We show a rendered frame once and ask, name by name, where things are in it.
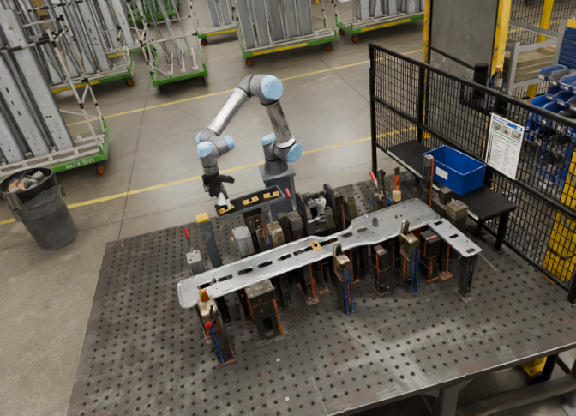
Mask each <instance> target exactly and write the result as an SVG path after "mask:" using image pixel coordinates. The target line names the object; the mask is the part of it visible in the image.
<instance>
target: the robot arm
mask: <svg viewBox="0 0 576 416"><path fill-rule="evenodd" d="M282 91H283V86H282V83H281V81H280V80H279V79H278V78H277V77H274V76H271V75H260V74H251V75H247V76H246V77H245V78H243V79H242V80H241V81H240V82H239V83H238V84H237V86H236V87H235V88H234V93H233V95H232V96H231V97H230V98H229V99H228V101H227V102H226V103H225V105H224V106H223V108H222V109H221V110H220V112H219V113H218V115H217V116H216V117H215V119H214V120H213V121H212V122H211V123H210V125H209V126H208V127H207V129H206V130H205V131H202V132H200V133H198V134H197V136H196V142H197V144H198V146H197V151H198V155H199V157H200V161H201V165H202V169H203V172H204V174H202V175H201V177H202V181H203V187H204V186H205V187H206V188H207V189H206V190H205V187H204V190H205V192H208V195H209V196H210V197H211V198H212V197H214V196H216V198H217V197H218V196H219V201H218V205H220V206H221V205H226V204H227V207H228V209H230V208H231V205H230V201H229V197H228V195H227V193H226V190H225V187H224V185H223V184H222V183H221V182H224V183H230V184H234V181H235V178H234V177H233V176H227V175H220V174H219V168H218V164H217V160H216V158H218V157H219V156H221V155H223V154H225V153H227V152H230V150H232V149H233V148H234V147H235V143H234V141H233V139H232V138H231V137H230V136H223V137H219V136H220V135H221V134H222V132H223V131H224V130H225V128H226V127H227V125H228V124H229V123H230V121H231V120H232V119H233V118H234V116H235V115H236V114H237V112H238V111H239V109H240V108H241V107H242V105H243V104H244V102H245V101H249V99H250V98H251V97H253V96H255V97H258V98H259V100H260V102H261V104H262V105H263V106H265V108H266V110H267V115H268V117H269V119H270V122H271V125H272V127H273V131H274V133H272V134H268V135H266V136H264V137H263V138H262V139H261V142H262V146H263V151H264V156H265V165H264V171H265V173H266V174H268V175H279V174H282V173H284V172H286V171H287V170H288V163H287V162H286V161H288V162H296V161H297V160H299V158H300V157H301V154H302V151H303V147H302V145H301V144H299V143H297V142H296V139H295V136H293V135H291V132H290V130H289V127H288V124H287V122H286V119H285V114H284V112H283V109H282V106H281V104H280V100H281V95H282ZM220 191H221V192H222V193H220ZM219 193H220V194H219Z"/></svg>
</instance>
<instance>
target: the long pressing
mask: <svg viewBox="0 0 576 416"><path fill-rule="evenodd" d="M404 207H405V208H404ZM395 215H397V217H398V218H395ZM400 215H402V216H400ZM374 217H376V218H377V219H378V225H379V226H377V227H373V226H372V219H373V218H374ZM418 219H419V220H418ZM438 219H440V215H438V213H436V212H435V211H434V210H433V209H432V208H430V207H429V206H428V205H427V204H425V203H424V202H423V201H421V200H420V199H418V198H412V199H410V200H407V201H404V202H400V203H397V204H394V205H392V206H390V207H387V208H383V209H380V210H377V211H374V212H372V213H370V214H366V215H363V216H360V217H357V218H355V219H353V220H352V221H351V223H350V225H349V227H348V228H347V229H345V230H344V231H341V232H336V233H334V234H332V235H329V236H326V237H319V236H314V235H310V236H308V237H305V238H300V239H298V240H295V241H292V242H290V243H288V244H283V245H281V246H278V247H275V248H272V249H270V250H266V251H263V252H261V253H258V254H255V255H253V256H249V257H246V258H244V259H241V260H238V261H235V262H231V263H229V264H226V265H224V266H221V267H218V268H214V269H211V270H209V271H207V272H204V273H201V274H197V275H194V276H191V277H189V278H187V279H184V280H180V281H179V282H178V283H177V294H178V298H179V303H180V306H181V307H182V308H184V309H188V308H190V307H193V306H196V305H198V303H197V300H198V299H199V298H200V296H199V291H200V290H198V288H197V287H198V286H201V285H204V284H207V283H209V282H212V278H215V279H216V280H218V279H221V278H223V277H226V276H228V275H232V277H233V278H232V279H229V280H226V281H223V282H220V283H219V282H217V283H215V284H212V285H211V286H209V287H206V288H203V289H206V290H207V293H208V296H209V295H213V298H218V297H221V296H224V295H226V294H228V293H231V292H235V291H237V290H240V289H243V288H245V287H246V286H250V285H252V284H255V283H257V282H260V281H263V280H266V279H271V278H273V277H275V276H278V275H281V274H284V273H287V272H290V271H292V270H294V269H297V268H301V267H303V266H306V265H309V264H311V263H313V262H318V261H320V260H322V259H325V258H328V257H330V256H332V255H333V245H334V244H335V243H336V242H340V243H341V245H342V251H347V250H350V249H353V248H356V247H358V246H363V245H373V244H378V243H380V242H383V241H385V240H388V239H390V238H394V237H397V236H399V231H400V227H401V222H402V221H403V220H408V221H409V222H410V227H409V231H410V232H411V231H413V230H416V229H418V228H421V227H423V226H427V225H428V223H430V222H432V221H435V220H438ZM364 227H365V228H366V229H367V231H365V232H358V231H357V230H359V229H362V228H364ZM349 232H350V233H351V234H352V236H350V237H348V238H342V235H345V234H347V233H349ZM373 232H374V233H373ZM333 238H336V239H337V240H338V241H336V242H333V243H331V244H327V245H324V246H322V247H321V248H322V250H320V251H317V252H315V251H314V249H313V250H310V251H307V252H304V253H302V254H300V255H297V256H294V254H293V253H294V252H296V251H299V250H303V249H306V248H308V247H312V246H311V245H310V243H309V242H311V241H314V240H316V241H317V243H318V244H319V243H322V242H325V241H328V240H330V239H333ZM289 254H290V255H291V257H290V258H288V259H285V260H283V261H280V262H279V261H278V260H277V259H278V258H279V257H282V256H286V255H289ZM269 261H271V262H272V263H273V264H271V265H268V266H266V267H264V268H258V265H260V264H263V263H264V262H269ZM248 268H252V269H253V271H251V272H249V273H247V274H242V275H239V274H238V272H240V271H243V270H245V269H248ZM212 283H213V282H212ZM216 288H218V289H216Z"/></svg>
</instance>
